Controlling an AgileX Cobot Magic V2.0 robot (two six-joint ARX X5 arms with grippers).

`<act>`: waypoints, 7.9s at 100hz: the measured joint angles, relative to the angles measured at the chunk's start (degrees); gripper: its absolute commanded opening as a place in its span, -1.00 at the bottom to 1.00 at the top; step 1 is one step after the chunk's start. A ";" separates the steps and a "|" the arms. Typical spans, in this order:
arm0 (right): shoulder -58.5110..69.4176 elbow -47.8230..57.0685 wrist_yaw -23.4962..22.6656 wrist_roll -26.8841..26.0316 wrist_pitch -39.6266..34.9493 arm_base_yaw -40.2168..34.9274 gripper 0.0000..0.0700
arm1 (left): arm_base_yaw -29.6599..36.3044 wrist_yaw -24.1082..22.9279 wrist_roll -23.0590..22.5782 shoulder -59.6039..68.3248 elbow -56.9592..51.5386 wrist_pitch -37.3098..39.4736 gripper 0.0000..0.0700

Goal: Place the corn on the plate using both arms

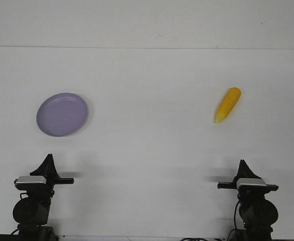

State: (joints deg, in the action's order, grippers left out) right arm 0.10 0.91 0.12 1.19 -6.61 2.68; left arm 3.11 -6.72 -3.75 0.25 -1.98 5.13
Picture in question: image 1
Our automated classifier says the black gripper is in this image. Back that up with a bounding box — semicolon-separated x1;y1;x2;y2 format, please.
217;160;279;198
23;154;74;195

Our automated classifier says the purple round plate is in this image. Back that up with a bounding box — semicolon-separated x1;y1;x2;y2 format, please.
36;92;89;137

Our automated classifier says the yellow corn cob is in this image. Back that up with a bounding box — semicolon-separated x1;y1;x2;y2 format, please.
214;87;242;124

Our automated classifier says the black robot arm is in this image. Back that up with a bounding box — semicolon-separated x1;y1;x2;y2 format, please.
11;154;74;240
217;160;279;240

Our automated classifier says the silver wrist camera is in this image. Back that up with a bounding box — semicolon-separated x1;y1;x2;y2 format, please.
236;178;267;190
14;176;47;190

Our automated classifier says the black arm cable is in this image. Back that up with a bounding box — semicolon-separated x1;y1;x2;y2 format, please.
233;200;242;230

